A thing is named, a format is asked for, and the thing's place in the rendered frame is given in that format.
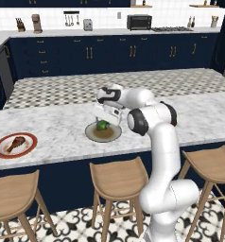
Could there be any black toaster oven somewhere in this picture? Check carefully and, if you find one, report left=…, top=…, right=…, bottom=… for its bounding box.
left=126, top=13, right=153, bottom=31

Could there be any navy wall cupboard run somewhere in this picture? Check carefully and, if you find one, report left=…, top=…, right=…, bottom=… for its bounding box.
left=0, top=0, right=131, bottom=9

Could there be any green broccoli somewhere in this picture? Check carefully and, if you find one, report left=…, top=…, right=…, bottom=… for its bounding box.
left=95, top=119, right=111, bottom=131

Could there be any navy tall cupboard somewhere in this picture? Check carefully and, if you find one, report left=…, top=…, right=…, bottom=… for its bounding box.
left=211, top=0, right=225, bottom=76

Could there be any wooden knife block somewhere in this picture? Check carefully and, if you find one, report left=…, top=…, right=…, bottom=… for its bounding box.
left=15, top=17, right=26, bottom=33

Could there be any navy base cupboard run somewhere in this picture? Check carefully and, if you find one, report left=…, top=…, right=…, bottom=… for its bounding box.
left=4, top=32, right=220, bottom=80

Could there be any rail with hanging utensils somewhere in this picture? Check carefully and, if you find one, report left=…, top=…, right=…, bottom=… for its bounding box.
left=62, top=10, right=81, bottom=27

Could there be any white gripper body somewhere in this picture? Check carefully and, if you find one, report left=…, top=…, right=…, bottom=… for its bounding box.
left=92, top=103, right=123, bottom=127

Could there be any grey plate with brown centre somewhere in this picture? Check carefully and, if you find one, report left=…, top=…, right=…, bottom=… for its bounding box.
left=84, top=121, right=123, bottom=144

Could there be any black gas hob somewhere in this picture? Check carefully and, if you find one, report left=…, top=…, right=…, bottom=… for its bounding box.
left=150, top=26, right=195, bottom=33

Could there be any steel dishwasher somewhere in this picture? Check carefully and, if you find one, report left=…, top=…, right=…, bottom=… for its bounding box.
left=0, top=45, right=15, bottom=101

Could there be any wooden bar stool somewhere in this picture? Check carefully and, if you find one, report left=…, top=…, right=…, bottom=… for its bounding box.
left=89, top=156, right=150, bottom=242
left=178, top=144, right=225, bottom=242
left=0, top=169, right=59, bottom=242

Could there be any red rimmed white plate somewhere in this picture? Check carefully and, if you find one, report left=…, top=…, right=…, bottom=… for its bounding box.
left=0, top=131, right=39, bottom=160

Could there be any wooden wall shelf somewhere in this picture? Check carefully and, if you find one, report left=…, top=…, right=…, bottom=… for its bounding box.
left=188, top=4, right=220, bottom=9
left=130, top=4, right=153, bottom=9

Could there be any utensil pot with tools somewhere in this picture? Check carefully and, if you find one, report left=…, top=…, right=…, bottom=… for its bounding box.
left=210, top=14, right=219, bottom=28

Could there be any brown chicken drumstick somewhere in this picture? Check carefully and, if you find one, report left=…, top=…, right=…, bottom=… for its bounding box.
left=6, top=135, right=26, bottom=154

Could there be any silver toaster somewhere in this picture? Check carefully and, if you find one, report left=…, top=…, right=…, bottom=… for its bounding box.
left=82, top=18, right=94, bottom=32

